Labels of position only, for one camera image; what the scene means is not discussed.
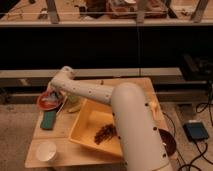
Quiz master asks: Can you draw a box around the light towel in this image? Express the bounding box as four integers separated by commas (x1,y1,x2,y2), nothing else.
46,92,59,102

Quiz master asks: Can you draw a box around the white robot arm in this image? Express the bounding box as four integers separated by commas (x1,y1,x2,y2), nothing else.
50,66,173,171

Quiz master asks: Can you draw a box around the red bowl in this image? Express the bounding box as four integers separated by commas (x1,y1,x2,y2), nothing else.
36,91,63,111

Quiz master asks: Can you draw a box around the yellow plastic tray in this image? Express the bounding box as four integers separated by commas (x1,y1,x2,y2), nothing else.
68,100,122,157

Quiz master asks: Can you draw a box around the dark brown crumbs pile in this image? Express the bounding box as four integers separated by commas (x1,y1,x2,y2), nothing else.
94,124,117,145

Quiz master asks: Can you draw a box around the yellow spoon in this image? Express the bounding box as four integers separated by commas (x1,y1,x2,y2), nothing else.
149,101,157,119

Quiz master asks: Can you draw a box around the green sponge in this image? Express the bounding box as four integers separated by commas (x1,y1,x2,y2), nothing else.
40,110,56,130

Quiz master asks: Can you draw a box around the dark brown plate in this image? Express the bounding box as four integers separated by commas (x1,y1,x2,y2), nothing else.
159,129,177,156

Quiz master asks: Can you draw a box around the white paper cup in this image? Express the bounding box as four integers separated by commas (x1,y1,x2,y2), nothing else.
36,141,57,162

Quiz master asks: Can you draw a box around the black foot pedal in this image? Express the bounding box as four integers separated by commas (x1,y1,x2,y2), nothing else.
183,122,209,141

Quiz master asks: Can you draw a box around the wooden shelf bench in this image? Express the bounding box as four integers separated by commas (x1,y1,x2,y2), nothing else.
0,0,213,27

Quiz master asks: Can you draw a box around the black cable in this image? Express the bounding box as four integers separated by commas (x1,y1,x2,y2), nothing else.
163,103,213,171

